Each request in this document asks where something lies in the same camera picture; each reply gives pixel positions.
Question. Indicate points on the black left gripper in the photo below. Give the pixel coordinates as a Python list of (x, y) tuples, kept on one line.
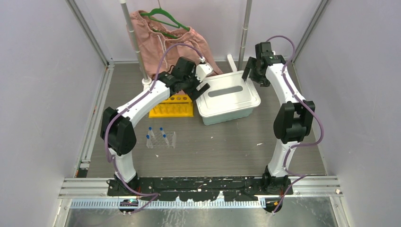
[(194, 91)]

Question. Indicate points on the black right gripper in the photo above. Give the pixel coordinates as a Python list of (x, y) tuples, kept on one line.
[(262, 80)]

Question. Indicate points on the white bin lid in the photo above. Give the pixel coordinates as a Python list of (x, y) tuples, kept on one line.
[(228, 92)]

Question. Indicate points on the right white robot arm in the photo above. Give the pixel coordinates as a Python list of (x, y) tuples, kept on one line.
[(294, 118)]

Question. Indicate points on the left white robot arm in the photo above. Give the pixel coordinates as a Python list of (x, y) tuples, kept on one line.
[(118, 124)]

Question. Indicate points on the white rack foot right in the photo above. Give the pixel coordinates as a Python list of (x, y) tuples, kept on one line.
[(231, 63)]

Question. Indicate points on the yellow test tube rack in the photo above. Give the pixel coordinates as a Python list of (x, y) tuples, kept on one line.
[(175, 106)]

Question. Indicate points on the teal plastic bin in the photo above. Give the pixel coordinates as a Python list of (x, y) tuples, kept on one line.
[(218, 117)]

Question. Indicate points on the left metal rack pole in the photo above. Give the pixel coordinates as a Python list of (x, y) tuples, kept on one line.
[(133, 38)]

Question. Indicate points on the metal rack pole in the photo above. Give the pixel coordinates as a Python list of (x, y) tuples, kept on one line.
[(133, 38), (244, 33)]

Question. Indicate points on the pink shorts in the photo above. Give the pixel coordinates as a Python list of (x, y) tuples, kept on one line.
[(154, 39)]

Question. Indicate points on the right metal rack pole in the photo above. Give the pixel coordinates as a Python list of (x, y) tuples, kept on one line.
[(244, 33)]

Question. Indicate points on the clear acrylic tube rack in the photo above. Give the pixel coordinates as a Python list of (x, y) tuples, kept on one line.
[(158, 141)]

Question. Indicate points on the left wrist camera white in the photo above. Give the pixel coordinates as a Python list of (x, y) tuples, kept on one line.
[(202, 71)]

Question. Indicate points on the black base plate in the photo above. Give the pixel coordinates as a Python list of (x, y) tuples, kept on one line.
[(233, 188)]

